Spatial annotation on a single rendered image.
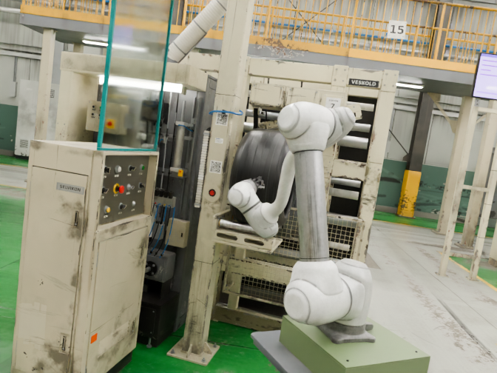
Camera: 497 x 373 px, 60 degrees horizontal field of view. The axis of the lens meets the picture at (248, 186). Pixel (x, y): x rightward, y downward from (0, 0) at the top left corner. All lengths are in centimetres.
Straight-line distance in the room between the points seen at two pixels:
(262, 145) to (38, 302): 138
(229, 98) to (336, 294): 150
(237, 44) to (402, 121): 980
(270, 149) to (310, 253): 103
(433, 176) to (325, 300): 1107
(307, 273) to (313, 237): 12
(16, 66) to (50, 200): 1169
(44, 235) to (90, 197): 31
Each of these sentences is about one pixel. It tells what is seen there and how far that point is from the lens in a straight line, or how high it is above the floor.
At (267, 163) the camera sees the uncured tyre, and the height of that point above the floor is 130.
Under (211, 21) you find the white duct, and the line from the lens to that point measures 307.
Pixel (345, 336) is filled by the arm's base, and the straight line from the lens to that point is 165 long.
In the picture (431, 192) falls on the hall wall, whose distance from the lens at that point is 1242.
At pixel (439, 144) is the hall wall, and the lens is 1248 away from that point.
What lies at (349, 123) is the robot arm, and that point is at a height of 152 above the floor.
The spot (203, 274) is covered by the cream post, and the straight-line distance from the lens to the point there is 274.
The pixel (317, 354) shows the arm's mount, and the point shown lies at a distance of 159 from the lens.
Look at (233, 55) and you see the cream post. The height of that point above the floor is 189.
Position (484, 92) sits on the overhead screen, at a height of 239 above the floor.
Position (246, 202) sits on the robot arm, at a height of 114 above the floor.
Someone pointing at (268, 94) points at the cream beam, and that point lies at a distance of 281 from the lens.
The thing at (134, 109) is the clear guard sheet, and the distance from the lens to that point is 227.
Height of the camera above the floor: 142
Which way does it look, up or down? 6 degrees down
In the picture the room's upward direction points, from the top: 8 degrees clockwise
